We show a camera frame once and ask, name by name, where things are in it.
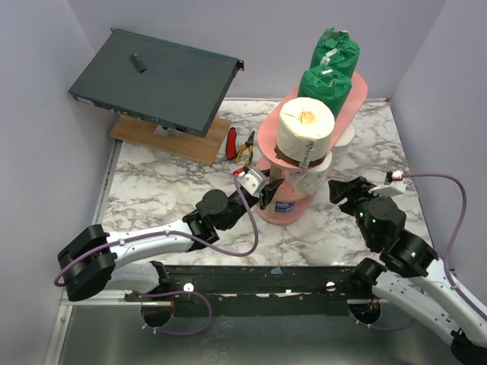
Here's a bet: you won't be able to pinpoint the blue roll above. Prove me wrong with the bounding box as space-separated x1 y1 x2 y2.
275 196 304 214

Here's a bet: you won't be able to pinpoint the pink three-tier shelf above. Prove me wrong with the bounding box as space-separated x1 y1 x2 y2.
256 72 368 225

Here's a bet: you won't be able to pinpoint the white floral paper towel roll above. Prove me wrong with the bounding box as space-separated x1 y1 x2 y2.
285 152 333 195

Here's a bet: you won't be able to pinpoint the yellow handled pliers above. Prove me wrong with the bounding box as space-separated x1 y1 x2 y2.
235 131 255 165

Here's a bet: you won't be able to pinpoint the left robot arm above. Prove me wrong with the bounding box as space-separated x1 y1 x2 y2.
54 176 283 302

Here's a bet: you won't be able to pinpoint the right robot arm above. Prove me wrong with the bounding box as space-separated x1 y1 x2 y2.
328 170 486 364

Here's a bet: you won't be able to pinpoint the wooden board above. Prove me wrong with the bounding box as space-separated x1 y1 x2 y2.
110 116 231 166

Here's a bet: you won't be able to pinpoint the small black connector strip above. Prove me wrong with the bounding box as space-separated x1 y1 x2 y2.
129 54 147 73

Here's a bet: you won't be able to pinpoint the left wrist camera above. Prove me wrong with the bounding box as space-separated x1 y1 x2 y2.
234 167 268 198

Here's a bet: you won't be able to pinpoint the red handled cutter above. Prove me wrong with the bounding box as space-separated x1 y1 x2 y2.
225 127 237 160

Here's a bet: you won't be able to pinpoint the black metal base rail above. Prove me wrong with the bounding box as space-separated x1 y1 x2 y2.
125 262 396 319

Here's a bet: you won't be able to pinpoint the dark grey network switch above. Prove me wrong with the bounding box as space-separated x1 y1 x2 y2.
68 28 244 137

